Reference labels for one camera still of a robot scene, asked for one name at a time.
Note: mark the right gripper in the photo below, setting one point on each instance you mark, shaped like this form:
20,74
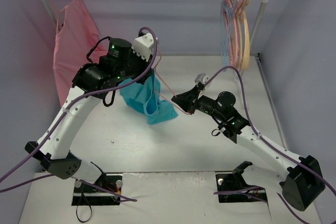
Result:
195,100

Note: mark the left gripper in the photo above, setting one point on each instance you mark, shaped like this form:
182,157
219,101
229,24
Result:
142,67

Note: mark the pink wire hanger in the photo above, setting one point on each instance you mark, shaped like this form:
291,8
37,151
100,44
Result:
166,85

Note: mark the blue t-shirt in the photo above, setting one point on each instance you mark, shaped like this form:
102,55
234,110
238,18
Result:
145,99

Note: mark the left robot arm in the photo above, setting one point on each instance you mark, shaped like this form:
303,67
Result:
90,86

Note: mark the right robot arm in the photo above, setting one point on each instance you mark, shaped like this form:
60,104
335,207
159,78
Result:
296,178

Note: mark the pink t-shirt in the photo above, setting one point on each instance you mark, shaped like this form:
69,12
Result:
77,36

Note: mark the tan wooden hanger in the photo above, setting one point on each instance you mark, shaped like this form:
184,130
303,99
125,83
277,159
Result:
245,48

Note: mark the pink thick hanger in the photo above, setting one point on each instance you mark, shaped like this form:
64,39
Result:
240,41

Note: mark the blue hanger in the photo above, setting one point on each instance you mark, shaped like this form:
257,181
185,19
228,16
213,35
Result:
228,33

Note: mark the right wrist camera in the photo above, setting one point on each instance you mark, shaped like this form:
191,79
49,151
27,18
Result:
201,78

